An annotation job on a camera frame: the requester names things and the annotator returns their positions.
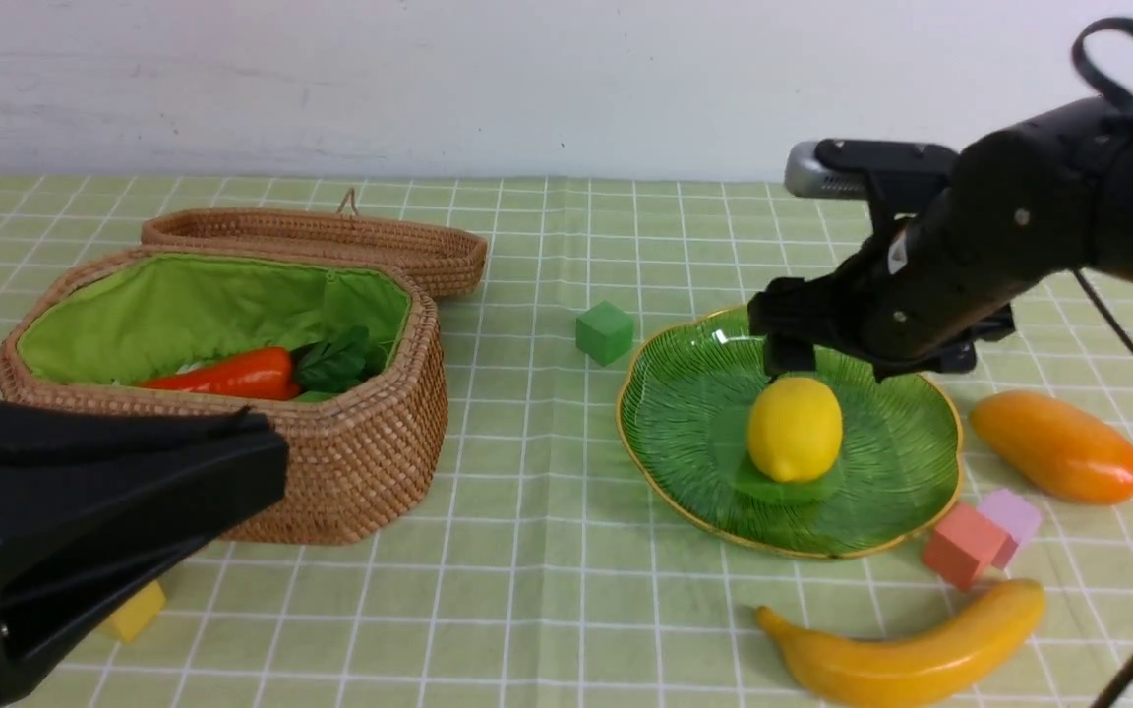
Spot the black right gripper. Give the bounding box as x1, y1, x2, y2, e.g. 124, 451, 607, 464
747, 217, 1017, 382

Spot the yellow lemon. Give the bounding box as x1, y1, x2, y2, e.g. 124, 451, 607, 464
746, 376, 844, 484

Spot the orange mango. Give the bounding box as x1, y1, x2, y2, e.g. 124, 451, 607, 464
970, 390, 1133, 505

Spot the yellow banana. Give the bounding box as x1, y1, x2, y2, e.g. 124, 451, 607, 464
753, 578, 1046, 707

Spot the orange carrot with leaves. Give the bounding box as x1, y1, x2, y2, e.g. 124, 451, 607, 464
136, 326, 395, 402

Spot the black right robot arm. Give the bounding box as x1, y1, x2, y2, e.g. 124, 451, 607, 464
747, 99, 1133, 381

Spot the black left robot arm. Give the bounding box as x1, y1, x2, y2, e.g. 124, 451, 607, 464
0, 400, 289, 707

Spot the green glass leaf plate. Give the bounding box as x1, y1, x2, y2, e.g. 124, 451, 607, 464
615, 308, 964, 560

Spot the green foam cube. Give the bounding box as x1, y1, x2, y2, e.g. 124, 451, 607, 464
576, 301, 634, 367

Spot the red foam cube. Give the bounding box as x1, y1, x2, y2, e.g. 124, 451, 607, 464
921, 502, 1010, 592

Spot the pink foam cube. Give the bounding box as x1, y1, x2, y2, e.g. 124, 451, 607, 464
977, 489, 1043, 570

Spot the green checkered tablecloth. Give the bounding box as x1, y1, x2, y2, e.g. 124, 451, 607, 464
0, 174, 1133, 708

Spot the woven wicker basket lid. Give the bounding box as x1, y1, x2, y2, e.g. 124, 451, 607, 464
140, 189, 489, 299

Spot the woven wicker basket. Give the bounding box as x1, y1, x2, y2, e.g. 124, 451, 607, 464
0, 246, 448, 544

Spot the green fabric basket liner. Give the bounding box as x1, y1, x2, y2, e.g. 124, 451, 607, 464
17, 254, 412, 386

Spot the yellow foam cube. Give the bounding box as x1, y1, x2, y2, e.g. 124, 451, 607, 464
99, 581, 167, 645

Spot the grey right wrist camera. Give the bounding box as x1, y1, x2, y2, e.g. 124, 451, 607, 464
784, 139, 959, 236

